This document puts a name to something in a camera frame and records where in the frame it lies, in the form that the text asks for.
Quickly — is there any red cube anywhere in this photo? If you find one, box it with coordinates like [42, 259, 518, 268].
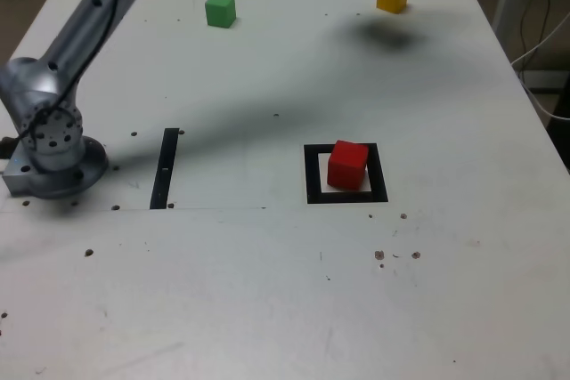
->
[327, 139, 370, 191]

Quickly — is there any green cube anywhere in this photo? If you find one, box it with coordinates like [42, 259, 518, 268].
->
[204, 0, 236, 28]

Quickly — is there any black tape square outline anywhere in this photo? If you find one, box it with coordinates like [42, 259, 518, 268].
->
[303, 142, 388, 206]

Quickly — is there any black tape strip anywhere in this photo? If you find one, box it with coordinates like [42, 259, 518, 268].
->
[149, 127, 180, 211]

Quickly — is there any white cable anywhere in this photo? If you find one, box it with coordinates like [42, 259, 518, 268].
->
[510, 12, 570, 122]

